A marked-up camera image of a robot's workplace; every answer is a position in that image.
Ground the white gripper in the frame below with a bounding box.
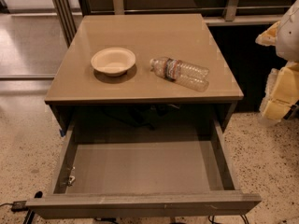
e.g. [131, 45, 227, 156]
[255, 0, 299, 121]

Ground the clear plastic water bottle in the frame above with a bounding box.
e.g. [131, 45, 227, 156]
[149, 57, 209, 91]

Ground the grey drawer cabinet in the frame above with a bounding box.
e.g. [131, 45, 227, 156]
[45, 14, 243, 131]

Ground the open grey top drawer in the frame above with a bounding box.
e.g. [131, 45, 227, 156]
[27, 108, 261, 218]

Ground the metal drawer lock latch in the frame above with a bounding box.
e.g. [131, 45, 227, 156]
[65, 167, 76, 187]

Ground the dark object on floor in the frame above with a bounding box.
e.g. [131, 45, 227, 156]
[283, 102, 299, 120]

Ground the beige paper bowl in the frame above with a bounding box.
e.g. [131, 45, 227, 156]
[91, 48, 135, 77]

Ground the black power adapter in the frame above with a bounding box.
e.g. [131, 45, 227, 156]
[11, 201, 27, 212]

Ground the wooden shelf with metal frame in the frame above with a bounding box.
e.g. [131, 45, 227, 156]
[52, 0, 295, 43]

